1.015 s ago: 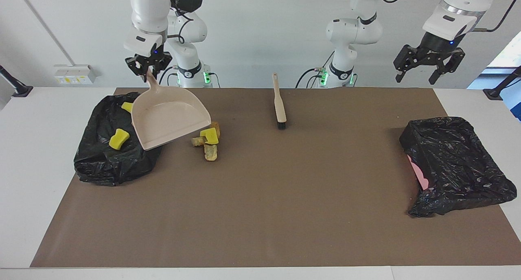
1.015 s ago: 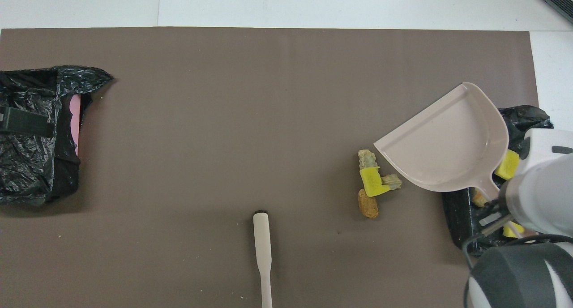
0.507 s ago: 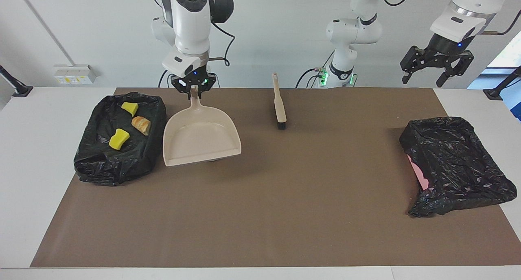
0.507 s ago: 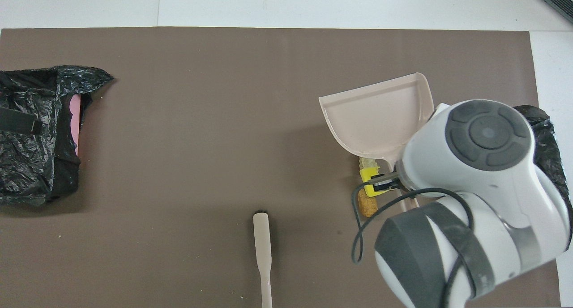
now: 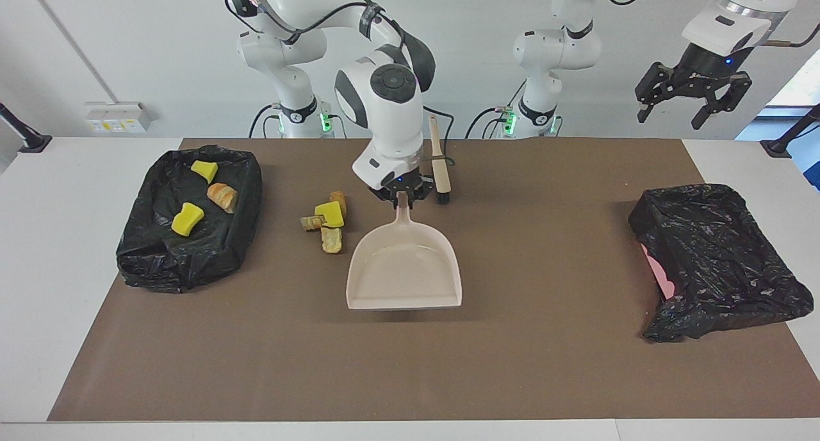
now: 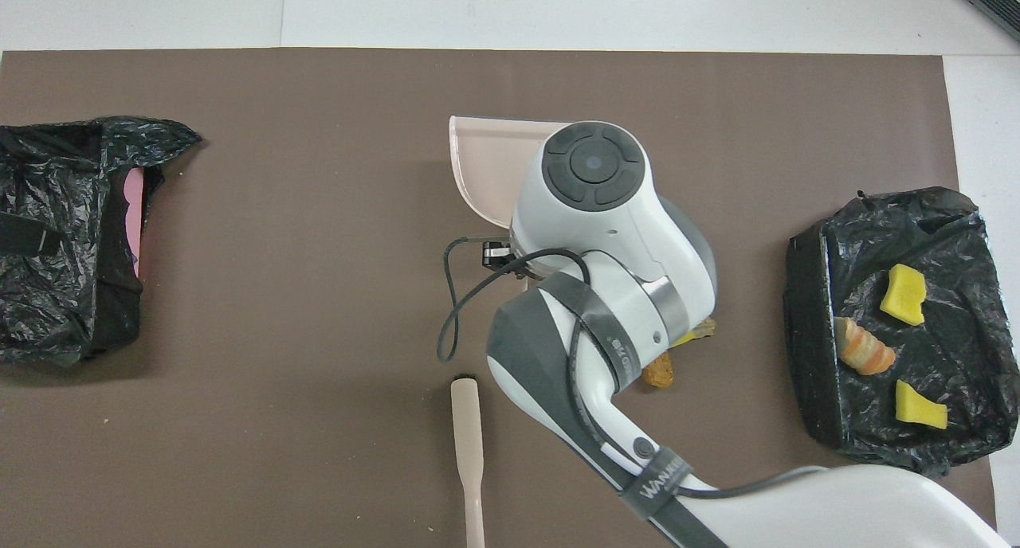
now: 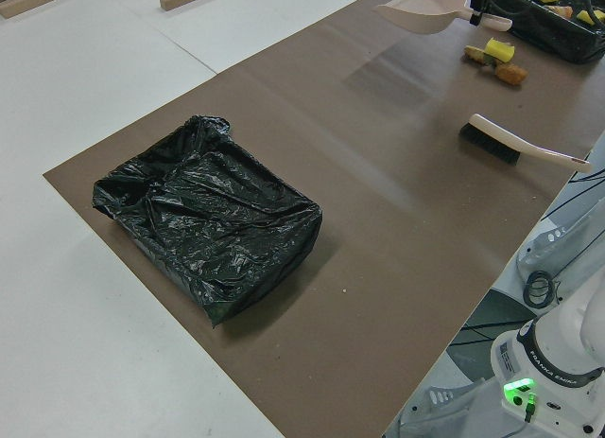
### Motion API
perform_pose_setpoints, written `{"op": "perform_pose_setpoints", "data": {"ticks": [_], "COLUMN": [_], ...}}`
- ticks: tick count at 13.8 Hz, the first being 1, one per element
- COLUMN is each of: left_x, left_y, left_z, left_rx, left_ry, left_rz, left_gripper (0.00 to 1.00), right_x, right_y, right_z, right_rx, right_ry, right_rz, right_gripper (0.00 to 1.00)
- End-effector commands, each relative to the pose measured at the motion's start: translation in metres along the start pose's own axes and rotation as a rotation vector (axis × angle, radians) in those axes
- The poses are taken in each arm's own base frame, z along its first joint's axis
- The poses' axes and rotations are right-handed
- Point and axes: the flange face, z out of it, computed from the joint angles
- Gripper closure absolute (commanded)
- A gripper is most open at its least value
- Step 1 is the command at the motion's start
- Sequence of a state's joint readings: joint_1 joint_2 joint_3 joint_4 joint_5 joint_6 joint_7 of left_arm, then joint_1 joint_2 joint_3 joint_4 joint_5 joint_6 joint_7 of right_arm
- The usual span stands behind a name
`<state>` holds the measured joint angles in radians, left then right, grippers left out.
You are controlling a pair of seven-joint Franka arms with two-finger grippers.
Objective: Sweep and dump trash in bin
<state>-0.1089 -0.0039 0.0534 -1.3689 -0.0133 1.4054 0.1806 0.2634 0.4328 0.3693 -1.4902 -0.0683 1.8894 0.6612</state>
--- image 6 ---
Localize beige plastic dustpan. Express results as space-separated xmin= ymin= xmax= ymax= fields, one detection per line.
xmin=449 ymin=115 xmax=571 ymax=230

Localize beige hand brush black bristles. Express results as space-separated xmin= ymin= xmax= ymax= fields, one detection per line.
xmin=450 ymin=373 xmax=486 ymax=548

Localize brown round cookie piece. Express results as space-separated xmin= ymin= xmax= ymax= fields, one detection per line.
xmin=642 ymin=350 xmax=676 ymax=389

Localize croissant-shaped foam piece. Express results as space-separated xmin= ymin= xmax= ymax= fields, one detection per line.
xmin=835 ymin=317 xmax=896 ymax=376

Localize large yellow sponge piece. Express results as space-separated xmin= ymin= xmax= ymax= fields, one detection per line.
xmin=879 ymin=264 xmax=928 ymax=327

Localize small yellow sponge piece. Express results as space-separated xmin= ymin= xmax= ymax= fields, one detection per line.
xmin=894 ymin=379 xmax=949 ymax=430

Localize bin wrapped in black bag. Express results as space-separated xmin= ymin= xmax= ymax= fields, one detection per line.
xmin=783 ymin=187 xmax=1020 ymax=479

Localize pink bin with black bag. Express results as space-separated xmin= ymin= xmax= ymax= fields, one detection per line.
xmin=0 ymin=116 xmax=203 ymax=367

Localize brown table mat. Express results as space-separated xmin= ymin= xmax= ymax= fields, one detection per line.
xmin=0 ymin=48 xmax=1001 ymax=548

